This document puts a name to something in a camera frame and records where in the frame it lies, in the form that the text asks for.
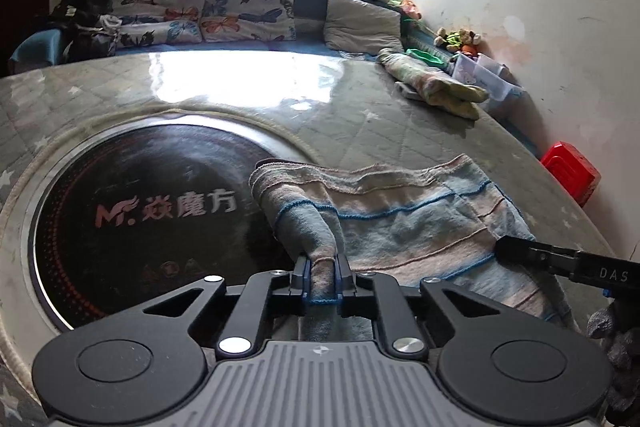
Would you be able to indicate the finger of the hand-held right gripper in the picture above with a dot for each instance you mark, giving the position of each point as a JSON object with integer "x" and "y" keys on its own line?
{"x": 530, "y": 253}

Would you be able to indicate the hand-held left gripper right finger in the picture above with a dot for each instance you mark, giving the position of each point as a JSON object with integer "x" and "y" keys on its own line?
{"x": 344, "y": 282}

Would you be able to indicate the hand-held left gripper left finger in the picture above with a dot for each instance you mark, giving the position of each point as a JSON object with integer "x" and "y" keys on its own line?
{"x": 300, "y": 282}

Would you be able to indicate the blue beige striped sweater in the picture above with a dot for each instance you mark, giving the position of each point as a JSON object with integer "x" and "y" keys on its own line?
{"x": 400, "y": 227}

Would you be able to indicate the person's right hand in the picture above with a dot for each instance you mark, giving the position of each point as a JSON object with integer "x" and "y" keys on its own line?
{"x": 625, "y": 352}

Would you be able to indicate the red plastic stool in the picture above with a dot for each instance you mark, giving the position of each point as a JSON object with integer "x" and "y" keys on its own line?
{"x": 570, "y": 172}

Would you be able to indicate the round black induction cooker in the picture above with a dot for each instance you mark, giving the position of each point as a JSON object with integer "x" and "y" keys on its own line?
{"x": 150, "y": 217}

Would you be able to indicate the clear plastic storage box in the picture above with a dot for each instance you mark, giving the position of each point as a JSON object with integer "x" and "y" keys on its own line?
{"x": 482, "y": 74}

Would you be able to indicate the folded yellow beige cloth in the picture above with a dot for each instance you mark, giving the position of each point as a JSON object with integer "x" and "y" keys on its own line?
{"x": 435, "y": 84}

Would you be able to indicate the brown plush toy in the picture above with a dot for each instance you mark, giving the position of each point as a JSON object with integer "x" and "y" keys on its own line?
{"x": 472, "y": 38}

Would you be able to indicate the green bowl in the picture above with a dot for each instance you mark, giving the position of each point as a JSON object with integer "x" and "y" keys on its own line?
{"x": 425, "y": 57}

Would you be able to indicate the grey pillow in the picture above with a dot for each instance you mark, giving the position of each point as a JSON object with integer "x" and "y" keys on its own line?
{"x": 362, "y": 24}

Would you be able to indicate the blue sofa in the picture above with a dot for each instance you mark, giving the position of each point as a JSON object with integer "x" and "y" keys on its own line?
{"x": 307, "y": 12}

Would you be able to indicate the orange green plush toy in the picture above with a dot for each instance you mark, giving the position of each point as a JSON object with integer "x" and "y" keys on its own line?
{"x": 406, "y": 7}

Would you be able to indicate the white crumpled cloth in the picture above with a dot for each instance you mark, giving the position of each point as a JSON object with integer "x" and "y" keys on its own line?
{"x": 110, "y": 23}

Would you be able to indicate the black bag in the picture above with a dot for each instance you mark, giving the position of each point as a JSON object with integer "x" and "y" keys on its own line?
{"x": 82, "y": 12}

